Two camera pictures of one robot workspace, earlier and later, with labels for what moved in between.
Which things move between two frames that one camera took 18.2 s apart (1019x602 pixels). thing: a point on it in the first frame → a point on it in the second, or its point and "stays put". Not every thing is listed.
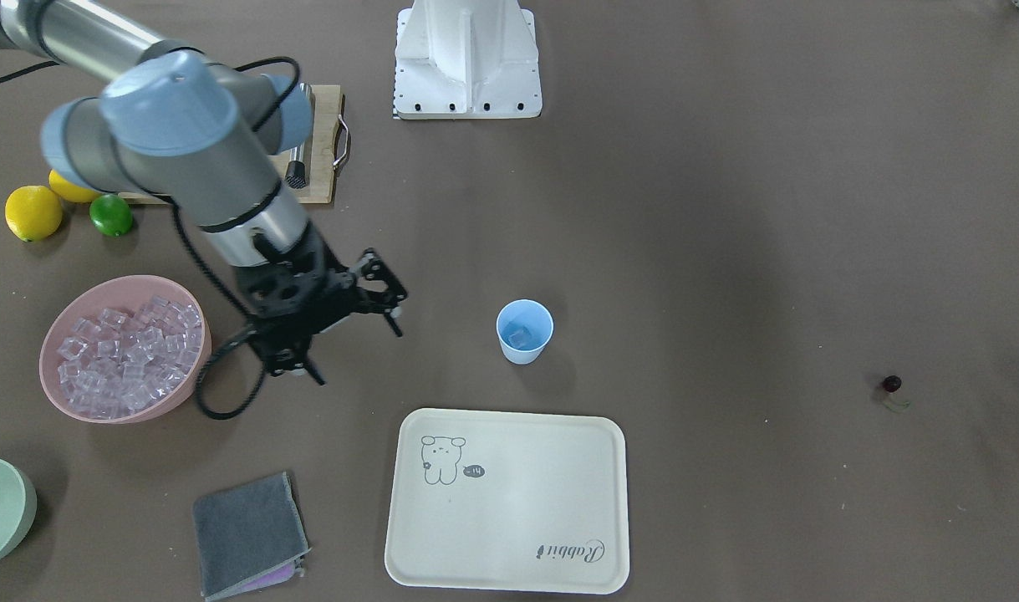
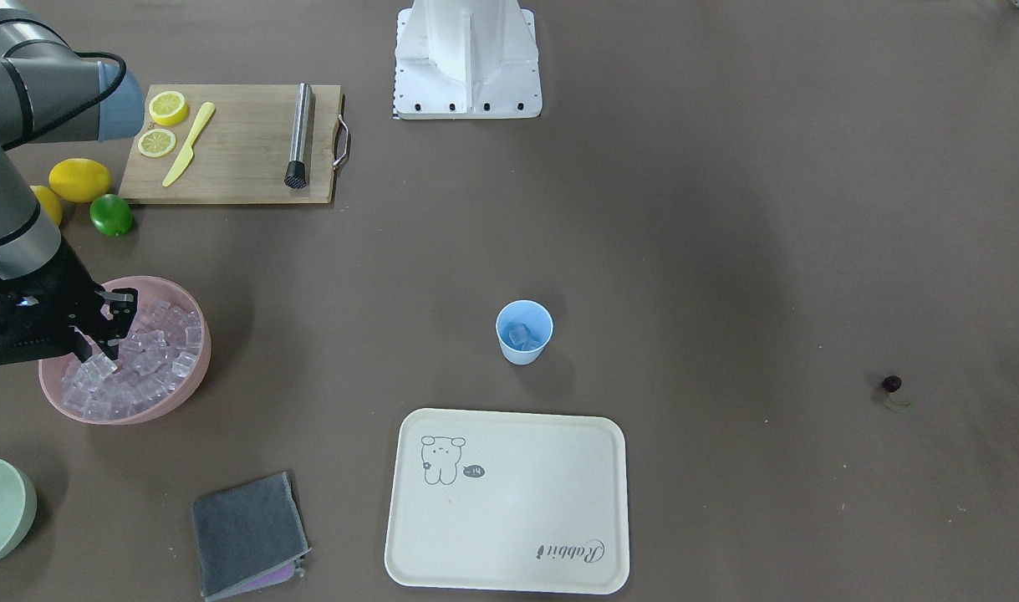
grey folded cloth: (249, 537) stays put
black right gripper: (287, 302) → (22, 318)
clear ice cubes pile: (115, 362) stays put
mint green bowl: (5, 507) stays put
